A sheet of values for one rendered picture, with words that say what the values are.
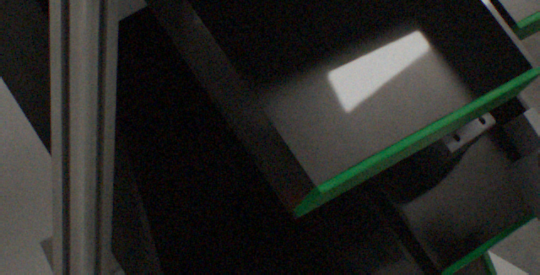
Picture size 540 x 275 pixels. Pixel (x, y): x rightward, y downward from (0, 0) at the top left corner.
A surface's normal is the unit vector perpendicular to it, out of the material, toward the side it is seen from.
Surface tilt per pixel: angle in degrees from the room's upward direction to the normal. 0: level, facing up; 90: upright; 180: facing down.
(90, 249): 90
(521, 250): 0
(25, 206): 0
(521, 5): 25
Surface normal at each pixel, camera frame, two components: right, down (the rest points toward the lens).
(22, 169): 0.11, -0.77
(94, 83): 0.78, 0.46
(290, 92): 0.38, -0.47
